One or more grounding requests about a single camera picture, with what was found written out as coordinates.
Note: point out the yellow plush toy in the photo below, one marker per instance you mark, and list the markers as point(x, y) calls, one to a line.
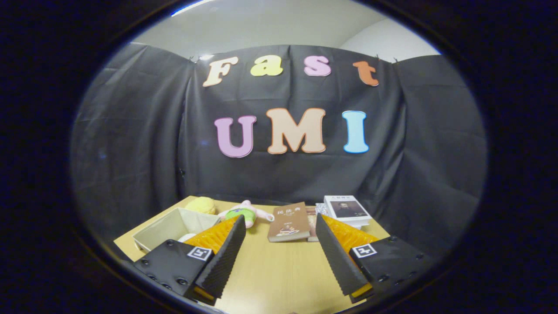
point(200, 205)

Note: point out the white shoe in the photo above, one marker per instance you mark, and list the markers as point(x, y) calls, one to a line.
point(187, 237)

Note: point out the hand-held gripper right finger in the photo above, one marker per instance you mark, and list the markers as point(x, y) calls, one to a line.
point(335, 257)

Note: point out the beige fabric storage box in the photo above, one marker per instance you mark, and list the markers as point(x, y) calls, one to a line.
point(165, 229)

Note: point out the pinkish brown cover book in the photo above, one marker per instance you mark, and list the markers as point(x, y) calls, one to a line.
point(311, 224)

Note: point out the green pink plush toy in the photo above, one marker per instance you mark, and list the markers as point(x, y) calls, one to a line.
point(242, 214)

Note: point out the white patterned cover book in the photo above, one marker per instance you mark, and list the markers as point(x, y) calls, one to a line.
point(320, 208)

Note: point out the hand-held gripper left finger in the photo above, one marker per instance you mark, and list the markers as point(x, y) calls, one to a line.
point(224, 261)

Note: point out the ceiling light panel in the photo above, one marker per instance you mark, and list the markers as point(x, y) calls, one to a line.
point(192, 6)

